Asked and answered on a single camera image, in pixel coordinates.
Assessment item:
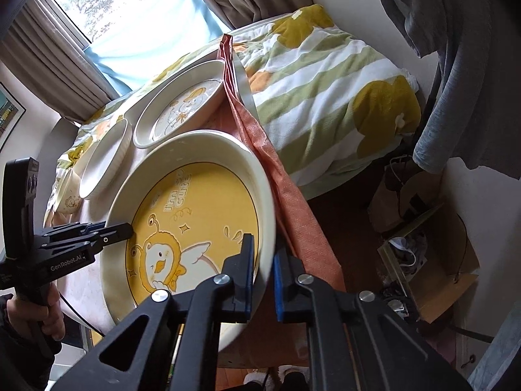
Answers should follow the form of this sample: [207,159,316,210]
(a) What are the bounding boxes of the left brown curtain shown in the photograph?
[1,0,118,123]

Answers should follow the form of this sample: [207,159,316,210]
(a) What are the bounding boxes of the plain white deep plate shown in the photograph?
[79,118,133,199]

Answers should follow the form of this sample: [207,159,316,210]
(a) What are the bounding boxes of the person's left hand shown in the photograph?
[6,283,65,341]

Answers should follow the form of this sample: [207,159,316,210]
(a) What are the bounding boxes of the cardboard box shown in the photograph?
[369,166,480,324]

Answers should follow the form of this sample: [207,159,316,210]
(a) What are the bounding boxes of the yellow duck plate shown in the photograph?
[100,129,278,353]

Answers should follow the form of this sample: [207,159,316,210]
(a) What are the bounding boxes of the floral striped quilt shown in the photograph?
[57,5,421,199]

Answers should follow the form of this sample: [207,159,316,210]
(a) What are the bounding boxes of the pink floral tablecloth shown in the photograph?
[58,35,345,369]

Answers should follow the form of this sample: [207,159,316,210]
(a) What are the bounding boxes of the cream duck cap plate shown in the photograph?
[133,59,225,149]

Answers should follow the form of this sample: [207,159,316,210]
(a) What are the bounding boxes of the framed colourful picture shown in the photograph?
[0,83,26,149]

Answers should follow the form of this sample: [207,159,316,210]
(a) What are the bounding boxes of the grey hanging clothes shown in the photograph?
[380,0,520,179]

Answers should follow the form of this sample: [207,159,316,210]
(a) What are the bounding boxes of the cream printed bowl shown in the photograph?
[55,168,84,215]

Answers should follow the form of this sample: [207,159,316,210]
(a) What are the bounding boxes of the blue sheer curtain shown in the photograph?
[85,0,229,95]

